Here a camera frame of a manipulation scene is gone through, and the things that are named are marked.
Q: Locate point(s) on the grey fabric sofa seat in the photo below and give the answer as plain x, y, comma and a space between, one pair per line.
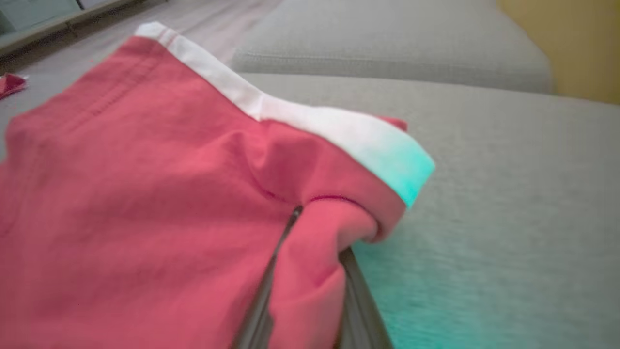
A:
484, 194

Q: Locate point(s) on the grey sofa back cushion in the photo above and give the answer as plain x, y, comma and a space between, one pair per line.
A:
387, 48

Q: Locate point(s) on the mustard yellow cushion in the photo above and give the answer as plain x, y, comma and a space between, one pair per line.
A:
581, 43

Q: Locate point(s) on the red garment with white trim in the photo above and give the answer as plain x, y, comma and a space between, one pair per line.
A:
10, 85

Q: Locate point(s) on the grey low cabinet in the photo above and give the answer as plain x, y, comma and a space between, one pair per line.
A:
38, 17

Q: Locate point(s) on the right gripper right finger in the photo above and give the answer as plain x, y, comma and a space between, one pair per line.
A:
361, 315

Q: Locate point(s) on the red basketball jersey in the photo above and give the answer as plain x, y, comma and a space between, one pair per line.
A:
145, 194

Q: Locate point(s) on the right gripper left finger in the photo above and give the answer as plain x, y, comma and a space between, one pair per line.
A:
259, 315

